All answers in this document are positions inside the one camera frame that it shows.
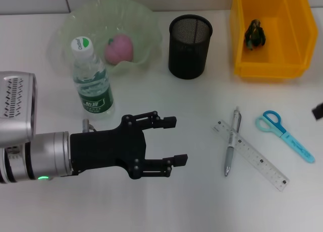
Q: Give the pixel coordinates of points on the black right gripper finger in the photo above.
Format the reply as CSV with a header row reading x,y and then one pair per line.
x,y
319,113

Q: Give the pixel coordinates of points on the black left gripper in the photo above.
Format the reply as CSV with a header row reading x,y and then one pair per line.
x,y
106,148

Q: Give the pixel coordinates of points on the blue plastic scissors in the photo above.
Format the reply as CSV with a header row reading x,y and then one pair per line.
x,y
290,141

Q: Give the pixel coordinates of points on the clear grey ballpoint pen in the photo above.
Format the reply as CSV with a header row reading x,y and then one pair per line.
x,y
230,153

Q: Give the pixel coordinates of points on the clear plastic ruler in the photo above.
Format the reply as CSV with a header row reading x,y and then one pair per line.
x,y
255,155

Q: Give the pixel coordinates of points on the water bottle green label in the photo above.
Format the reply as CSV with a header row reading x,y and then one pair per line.
x,y
94,98

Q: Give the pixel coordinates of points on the pink toy peach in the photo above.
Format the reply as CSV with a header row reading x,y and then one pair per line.
x,y
118,50

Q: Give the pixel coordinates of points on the black mesh pen holder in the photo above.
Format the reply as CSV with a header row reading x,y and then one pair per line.
x,y
189,60

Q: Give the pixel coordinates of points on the green translucent fruit plate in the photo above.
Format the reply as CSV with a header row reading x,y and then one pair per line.
x,y
126,17

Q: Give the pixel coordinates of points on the yellow plastic storage bin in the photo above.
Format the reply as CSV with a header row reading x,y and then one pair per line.
x,y
285,40

